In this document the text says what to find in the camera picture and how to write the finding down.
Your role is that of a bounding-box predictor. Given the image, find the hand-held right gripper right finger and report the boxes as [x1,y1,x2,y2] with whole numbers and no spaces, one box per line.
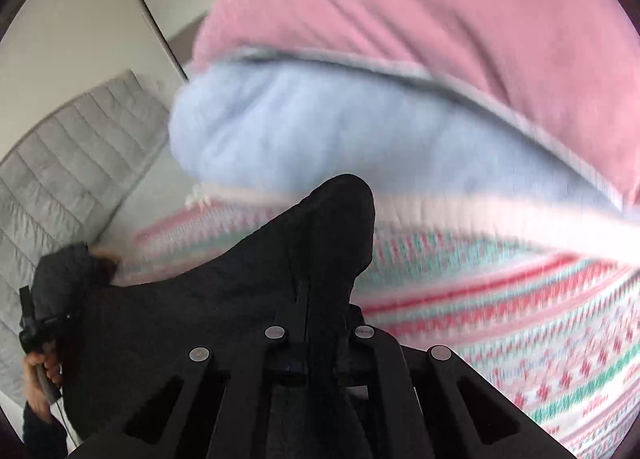
[344,323,576,459]

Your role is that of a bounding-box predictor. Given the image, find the brown garment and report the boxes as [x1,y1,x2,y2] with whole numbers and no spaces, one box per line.
[90,246,120,285]

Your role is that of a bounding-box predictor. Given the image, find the person's left forearm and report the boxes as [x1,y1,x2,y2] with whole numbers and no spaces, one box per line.
[22,401,68,459]

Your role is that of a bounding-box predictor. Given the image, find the pink velvet pillow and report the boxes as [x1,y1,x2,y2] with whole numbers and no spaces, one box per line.
[192,0,640,212]

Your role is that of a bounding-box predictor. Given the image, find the striped patterned blanket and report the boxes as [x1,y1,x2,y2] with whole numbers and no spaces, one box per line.
[112,204,640,459]

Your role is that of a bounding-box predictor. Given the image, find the black coat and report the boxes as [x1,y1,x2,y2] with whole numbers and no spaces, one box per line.
[60,174,376,459]

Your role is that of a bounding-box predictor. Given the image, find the black folded garment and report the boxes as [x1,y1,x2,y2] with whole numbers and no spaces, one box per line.
[32,245,108,325]

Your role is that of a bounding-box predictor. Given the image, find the light blue fleece blanket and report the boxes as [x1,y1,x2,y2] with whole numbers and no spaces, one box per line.
[167,56,626,212]

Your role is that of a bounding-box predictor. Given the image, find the pale pink folded quilt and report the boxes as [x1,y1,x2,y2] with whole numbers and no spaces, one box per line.
[185,184,640,265]

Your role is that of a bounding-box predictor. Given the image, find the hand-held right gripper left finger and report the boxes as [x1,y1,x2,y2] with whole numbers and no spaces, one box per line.
[67,324,311,459]

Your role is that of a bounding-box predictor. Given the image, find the person's left hand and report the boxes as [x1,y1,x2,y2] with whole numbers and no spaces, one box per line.
[22,339,63,422]

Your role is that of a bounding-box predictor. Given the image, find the grey quilted headboard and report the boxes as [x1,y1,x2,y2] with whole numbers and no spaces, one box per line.
[0,69,173,395]

